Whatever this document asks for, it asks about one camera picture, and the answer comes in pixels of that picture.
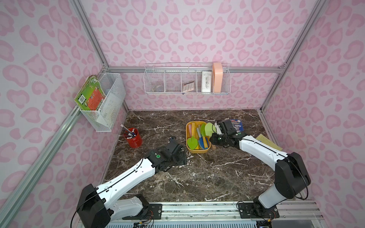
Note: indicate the green pointed trowel yellow handle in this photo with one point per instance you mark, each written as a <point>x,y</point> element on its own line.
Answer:
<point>192,142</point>

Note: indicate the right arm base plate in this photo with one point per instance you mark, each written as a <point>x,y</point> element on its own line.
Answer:
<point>253,210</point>

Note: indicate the pale green shovel wooden handle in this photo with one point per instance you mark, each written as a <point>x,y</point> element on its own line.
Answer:
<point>209,130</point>

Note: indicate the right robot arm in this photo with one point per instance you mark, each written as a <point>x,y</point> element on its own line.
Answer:
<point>290,173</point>

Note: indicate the red pen cup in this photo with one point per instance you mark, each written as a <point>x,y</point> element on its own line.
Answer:
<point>132,137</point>

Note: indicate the white wire shelf back wall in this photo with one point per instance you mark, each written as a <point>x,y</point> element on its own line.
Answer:
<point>173,75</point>

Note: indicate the blue shovel wooden handle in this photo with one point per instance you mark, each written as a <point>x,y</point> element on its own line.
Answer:
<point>201,143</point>

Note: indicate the round metal tin in shelf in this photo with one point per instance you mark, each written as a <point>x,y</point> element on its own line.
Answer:
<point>158,88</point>

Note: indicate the round green trowel yellow handle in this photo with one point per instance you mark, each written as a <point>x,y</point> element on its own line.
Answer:
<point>202,129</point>

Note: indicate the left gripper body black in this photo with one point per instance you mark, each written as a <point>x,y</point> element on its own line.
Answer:
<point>177,155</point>

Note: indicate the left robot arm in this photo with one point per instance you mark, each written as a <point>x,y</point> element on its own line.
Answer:
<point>97,206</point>

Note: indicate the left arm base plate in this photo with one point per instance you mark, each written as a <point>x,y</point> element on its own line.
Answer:
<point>153,211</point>

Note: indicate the white paper in basket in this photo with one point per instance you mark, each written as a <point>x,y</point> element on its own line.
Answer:
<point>109,110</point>

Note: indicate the small calculator in shelf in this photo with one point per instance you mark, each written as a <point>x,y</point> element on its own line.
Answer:
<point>188,87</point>

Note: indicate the thick blue cover book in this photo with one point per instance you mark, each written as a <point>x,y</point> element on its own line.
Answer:
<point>237,124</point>

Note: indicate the yellow plastic storage box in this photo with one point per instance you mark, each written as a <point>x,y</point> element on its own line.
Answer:
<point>197,134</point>

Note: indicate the pink box in shelf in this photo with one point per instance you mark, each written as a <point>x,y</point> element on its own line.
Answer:
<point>217,77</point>

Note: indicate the yellow green booklet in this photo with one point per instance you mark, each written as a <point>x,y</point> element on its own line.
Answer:
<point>268,142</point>

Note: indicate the narrow green trowel yellow handle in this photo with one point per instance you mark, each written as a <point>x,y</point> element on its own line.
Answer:
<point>205,142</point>

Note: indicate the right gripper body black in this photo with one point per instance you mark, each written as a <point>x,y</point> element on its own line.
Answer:
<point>216,137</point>

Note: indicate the purple shovel pink handle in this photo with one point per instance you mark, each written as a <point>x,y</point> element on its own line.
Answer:
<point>190,130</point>

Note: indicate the white box in shelf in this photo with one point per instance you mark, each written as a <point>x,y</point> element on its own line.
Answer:
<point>206,85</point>

